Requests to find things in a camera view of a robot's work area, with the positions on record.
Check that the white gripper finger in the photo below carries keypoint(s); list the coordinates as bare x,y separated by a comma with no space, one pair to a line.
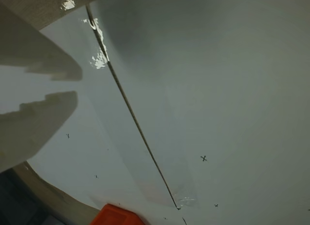
36,53
36,128

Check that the orange cube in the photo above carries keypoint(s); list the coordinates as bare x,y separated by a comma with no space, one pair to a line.
113,216

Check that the clear adhesive tape piece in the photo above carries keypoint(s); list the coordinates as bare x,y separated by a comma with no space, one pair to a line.
68,3
100,60
187,198

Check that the white paper sheet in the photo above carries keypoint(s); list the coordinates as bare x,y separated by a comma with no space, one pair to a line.
230,89
97,128

